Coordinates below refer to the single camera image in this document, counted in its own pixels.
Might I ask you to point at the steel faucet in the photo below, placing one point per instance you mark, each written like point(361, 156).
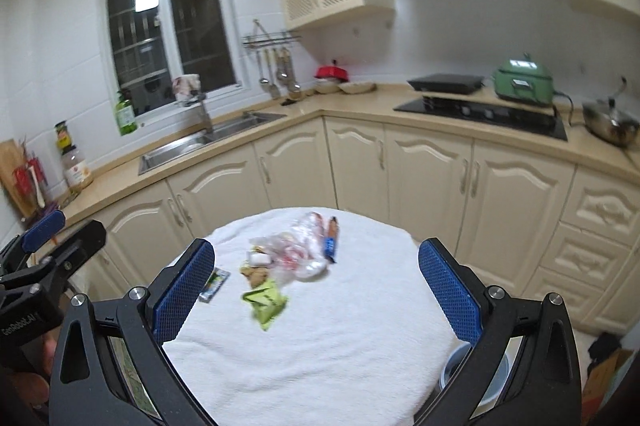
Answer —
point(205, 118)

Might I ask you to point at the green electric pot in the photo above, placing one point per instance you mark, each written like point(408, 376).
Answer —
point(522, 81)

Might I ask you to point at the glass jar with label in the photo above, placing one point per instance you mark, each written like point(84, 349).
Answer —
point(77, 171)

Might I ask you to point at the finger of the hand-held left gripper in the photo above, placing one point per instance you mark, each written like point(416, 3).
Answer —
point(45, 226)
point(80, 246)

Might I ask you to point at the small white wrapper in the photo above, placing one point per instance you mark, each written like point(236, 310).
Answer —
point(260, 259)

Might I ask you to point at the black glass hob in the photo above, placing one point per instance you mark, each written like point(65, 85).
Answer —
point(500, 118)

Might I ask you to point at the black induction cooker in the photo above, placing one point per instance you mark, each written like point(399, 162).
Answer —
point(445, 82)

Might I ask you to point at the steel double sink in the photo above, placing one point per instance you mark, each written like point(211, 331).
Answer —
point(175, 151)

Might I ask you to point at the white plastic spoon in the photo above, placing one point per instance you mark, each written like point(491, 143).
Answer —
point(36, 186)

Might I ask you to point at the green glass bottle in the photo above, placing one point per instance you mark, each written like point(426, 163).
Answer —
point(125, 116)

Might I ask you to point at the orange blue snack bar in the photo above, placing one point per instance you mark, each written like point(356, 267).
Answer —
point(331, 246)

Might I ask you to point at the white bowl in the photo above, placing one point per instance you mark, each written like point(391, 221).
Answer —
point(327, 87)

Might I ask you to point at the clear plastic bag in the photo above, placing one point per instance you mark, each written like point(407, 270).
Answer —
point(300, 236)

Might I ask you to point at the pale blue bin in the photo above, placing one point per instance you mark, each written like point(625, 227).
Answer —
point(452, 363)

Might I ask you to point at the wooden cutting board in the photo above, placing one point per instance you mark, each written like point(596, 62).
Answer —
point(10, 171)

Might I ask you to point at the white framed window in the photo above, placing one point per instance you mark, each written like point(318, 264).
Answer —
point(200, 16)

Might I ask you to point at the person's left hand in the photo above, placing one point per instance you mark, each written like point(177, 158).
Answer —
point(25, 391)

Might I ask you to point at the steel ladle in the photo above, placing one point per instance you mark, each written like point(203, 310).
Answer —
point(263, 81)

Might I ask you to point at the brown food piece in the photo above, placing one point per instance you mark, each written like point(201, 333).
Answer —
point(255, 278)

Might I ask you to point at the dark cloth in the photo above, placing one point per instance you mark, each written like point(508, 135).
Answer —
point(605, 346)

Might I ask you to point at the cardboard box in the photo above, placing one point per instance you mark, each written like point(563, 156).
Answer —
point(607, 381)

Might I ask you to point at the green wrapper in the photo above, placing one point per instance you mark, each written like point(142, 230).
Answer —
point(265, 303)

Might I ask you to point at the cream base cabinets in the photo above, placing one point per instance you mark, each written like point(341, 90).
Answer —
point(425, 176)

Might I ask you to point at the steel spoon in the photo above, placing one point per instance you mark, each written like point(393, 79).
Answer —
point(281, 73)

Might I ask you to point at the red pot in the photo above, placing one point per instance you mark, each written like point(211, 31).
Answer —
point(332, 72)

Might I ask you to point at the steel pot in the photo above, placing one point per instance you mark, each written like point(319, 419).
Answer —
point(610, 123)

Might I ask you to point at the pale dish cloth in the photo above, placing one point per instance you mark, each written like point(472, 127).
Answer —
point(186, 86)

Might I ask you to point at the white towel-covered round table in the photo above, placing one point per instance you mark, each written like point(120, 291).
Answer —
point(340, 356)

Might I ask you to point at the steel turner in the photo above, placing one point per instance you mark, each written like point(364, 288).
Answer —
point(295, 86)

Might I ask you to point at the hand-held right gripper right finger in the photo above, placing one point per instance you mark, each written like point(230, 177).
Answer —
point(450, 291)

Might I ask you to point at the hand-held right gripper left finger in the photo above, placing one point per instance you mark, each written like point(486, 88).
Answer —
point(182, 291)

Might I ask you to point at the beige shallow bowl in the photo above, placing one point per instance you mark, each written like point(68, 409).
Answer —
point(357, 87)

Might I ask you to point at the cream yellow packet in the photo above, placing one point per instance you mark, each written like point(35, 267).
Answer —
point(215, 285)

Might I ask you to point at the yellow label bottle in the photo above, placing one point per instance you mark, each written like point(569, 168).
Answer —
point(63, 136)

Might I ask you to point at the metal utensil rack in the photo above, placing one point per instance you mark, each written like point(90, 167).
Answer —
point(272, 39)

